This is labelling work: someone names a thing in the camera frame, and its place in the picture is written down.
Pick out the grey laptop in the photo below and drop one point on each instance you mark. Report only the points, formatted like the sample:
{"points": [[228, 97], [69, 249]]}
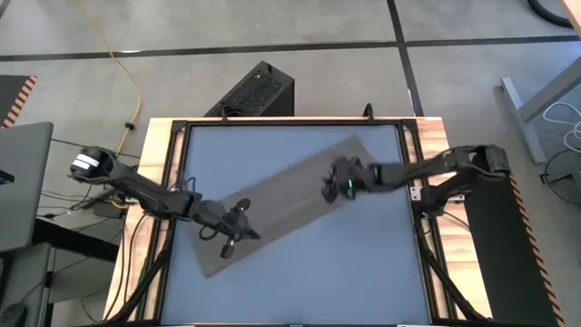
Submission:
{"points": [[22, 181]]}

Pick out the grey metal desk frame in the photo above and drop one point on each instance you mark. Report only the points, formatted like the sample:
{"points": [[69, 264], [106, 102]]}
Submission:
{"points": [[522, 122]]}

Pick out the light wooden desk top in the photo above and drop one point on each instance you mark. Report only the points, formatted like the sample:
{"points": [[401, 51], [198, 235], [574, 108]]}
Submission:
{"points": [[575, 13]]}

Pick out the grey-beige terry towel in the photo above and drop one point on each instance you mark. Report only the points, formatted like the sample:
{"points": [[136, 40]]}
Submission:
{"points": [[281, 204]]}

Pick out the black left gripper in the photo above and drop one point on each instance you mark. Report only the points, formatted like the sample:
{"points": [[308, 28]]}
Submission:
{"points": [[218, 220]]}

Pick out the black hazard-striped ramp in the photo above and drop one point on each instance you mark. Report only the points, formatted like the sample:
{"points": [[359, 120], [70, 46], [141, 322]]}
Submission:
{"points": [[11, 95], [508, 254]]}

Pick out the silver metal bracket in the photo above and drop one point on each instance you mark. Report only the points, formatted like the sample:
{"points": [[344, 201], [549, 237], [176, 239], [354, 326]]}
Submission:
{"points": [[418, 193]]}

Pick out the black computer tower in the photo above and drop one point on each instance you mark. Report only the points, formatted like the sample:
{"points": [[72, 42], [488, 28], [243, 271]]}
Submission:
{"points": [[258, 91]]}

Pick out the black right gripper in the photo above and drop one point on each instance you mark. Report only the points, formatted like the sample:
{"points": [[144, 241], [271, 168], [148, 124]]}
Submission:
{"points": [[351, 177]]}

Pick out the grey cabinet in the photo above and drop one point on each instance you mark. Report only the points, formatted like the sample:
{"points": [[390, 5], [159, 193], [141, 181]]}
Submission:
{"points": [[22, 281]]}

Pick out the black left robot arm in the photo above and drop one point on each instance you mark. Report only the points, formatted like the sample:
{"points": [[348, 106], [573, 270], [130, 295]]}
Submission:
{"points": [[136, 186]]}

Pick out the black clamp hook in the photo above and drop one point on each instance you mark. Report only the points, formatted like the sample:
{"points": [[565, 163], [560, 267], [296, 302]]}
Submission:
{"points": [[370, 113], [223, 115]]}

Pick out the black computer mouse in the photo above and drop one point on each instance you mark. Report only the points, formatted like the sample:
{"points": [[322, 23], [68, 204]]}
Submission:
{"points": [[11, 315]]}

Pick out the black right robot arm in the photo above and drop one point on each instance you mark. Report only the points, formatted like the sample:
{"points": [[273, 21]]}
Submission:
{"points": [[422, 169]]}

